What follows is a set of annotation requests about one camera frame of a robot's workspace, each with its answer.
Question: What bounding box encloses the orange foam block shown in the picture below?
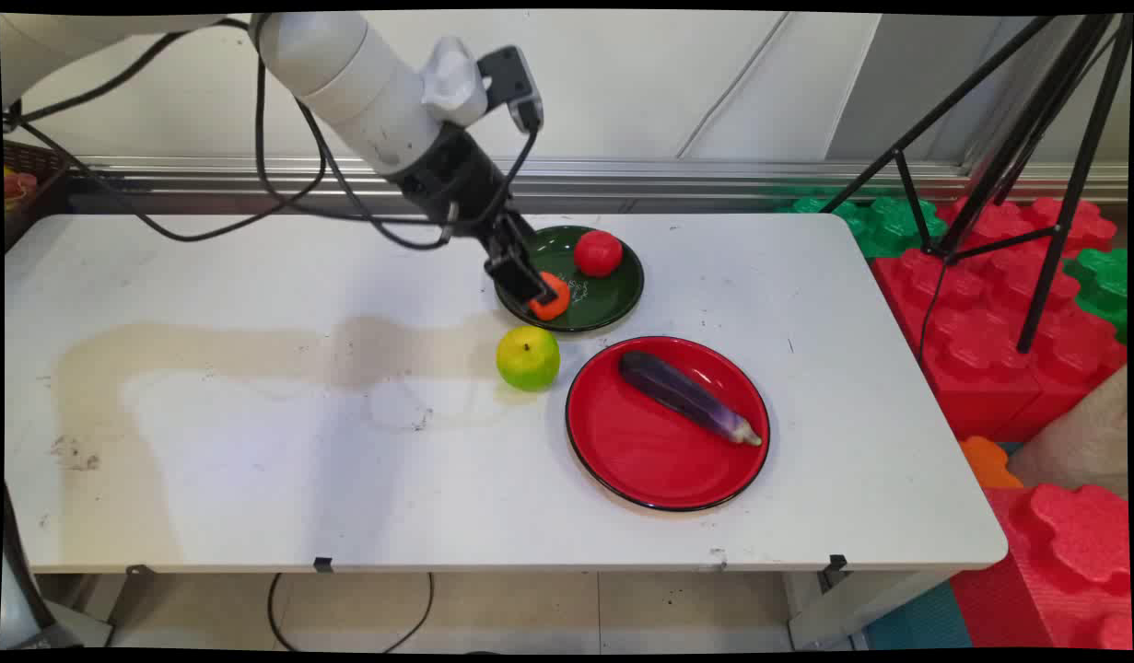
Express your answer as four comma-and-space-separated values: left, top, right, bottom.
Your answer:
958, 436, 1024, 490

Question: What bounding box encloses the red plate with black rim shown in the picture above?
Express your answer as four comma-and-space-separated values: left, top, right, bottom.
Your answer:
565, 335, 771, 513

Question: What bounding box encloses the dark wicker basket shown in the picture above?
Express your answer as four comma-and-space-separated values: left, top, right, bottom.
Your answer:
3, 140, 72, 251

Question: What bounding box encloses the dark green plate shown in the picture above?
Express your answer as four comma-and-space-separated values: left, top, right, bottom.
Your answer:
493, 225, 646, 333

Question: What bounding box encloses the aluminium wall rail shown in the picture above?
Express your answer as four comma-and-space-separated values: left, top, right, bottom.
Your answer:
69, 155, 1129, 205

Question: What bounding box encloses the black camera cable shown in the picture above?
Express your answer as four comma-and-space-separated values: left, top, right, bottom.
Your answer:
295, 97, 542, 251

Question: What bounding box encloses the white table leg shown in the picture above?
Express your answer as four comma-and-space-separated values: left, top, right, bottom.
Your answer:
786, 569, 956, 651

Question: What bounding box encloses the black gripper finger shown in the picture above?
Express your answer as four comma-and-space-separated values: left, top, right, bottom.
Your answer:
504, 214, 569, 297
484, 238, 560, 310

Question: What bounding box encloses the green foam block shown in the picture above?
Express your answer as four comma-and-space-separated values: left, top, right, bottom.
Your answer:
1064, 247, 1129, 343
778, 189, 950, 259

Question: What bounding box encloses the black floor cable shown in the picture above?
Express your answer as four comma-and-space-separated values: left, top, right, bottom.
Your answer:
267, 573, 436, 653

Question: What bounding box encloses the black tripod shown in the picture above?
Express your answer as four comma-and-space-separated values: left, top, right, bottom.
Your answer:
820, 14, 1134, 355

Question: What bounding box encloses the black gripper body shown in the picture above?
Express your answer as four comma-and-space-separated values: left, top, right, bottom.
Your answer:
396, 124, 537, 255

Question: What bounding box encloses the green toy apple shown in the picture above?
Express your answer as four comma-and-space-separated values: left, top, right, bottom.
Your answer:
496, 325, 561, 392

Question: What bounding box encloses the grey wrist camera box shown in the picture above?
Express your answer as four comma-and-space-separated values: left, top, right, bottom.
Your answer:
477, 46, 545, 133

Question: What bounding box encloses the large red foam block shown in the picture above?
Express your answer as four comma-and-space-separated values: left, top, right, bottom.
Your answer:
871, 195, 1128, 443

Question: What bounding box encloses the long black arm cable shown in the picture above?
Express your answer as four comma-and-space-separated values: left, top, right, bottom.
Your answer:
3, 17, 457, 245

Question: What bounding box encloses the teal floor mat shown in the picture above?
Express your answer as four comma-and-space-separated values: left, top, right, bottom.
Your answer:
864, 580, 975, 651

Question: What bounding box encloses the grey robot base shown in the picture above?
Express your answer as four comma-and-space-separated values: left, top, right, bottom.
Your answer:
0, 488, 113, 651

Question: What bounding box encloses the purple toy eggplant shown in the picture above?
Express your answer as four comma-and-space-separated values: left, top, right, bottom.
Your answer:
618, 350, 764, 448

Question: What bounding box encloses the red toy tomato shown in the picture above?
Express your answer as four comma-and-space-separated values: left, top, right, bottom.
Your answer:
573, 229, 625, 278

